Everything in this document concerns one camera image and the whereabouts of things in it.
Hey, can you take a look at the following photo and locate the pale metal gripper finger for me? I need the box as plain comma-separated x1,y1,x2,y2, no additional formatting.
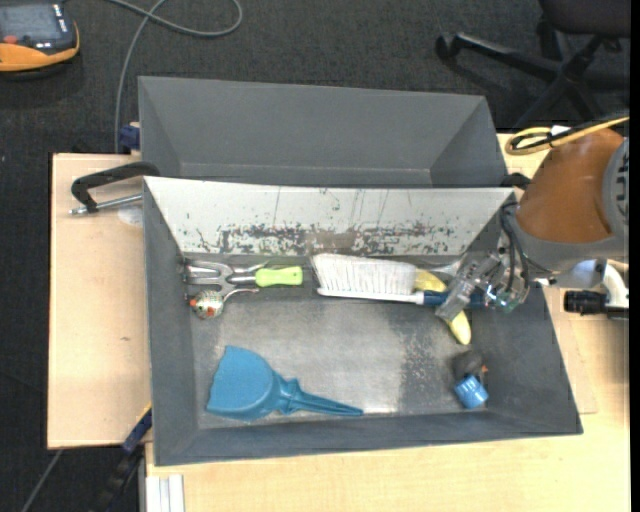
433,280,487,322
448,251,503,290

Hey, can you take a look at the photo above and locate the yellow banana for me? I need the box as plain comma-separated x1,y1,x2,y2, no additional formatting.
413,269,473,347

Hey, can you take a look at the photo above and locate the dark grey toy duck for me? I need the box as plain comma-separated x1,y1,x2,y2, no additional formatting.
453,349,490,379

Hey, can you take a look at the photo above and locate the blue ribbed cap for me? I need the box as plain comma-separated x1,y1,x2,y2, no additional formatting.
453,374,490,410

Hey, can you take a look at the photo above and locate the grey metal bin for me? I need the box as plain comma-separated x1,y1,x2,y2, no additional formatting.
137,75,584,467

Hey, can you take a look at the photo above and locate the blue plastic scoop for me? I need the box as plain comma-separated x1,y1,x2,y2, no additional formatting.
205,344,365,424

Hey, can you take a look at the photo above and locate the grey toy mouse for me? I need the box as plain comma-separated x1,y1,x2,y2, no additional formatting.
188,285,259,321

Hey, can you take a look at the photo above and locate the black cylinder on white bracket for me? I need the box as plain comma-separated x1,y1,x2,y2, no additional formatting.
563,259,631,321

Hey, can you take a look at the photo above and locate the white brush with blue handle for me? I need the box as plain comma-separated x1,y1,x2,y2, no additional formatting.
310,252,490,309

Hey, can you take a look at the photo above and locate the green-handled garden fork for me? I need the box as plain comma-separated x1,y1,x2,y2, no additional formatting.
181,259,305,297

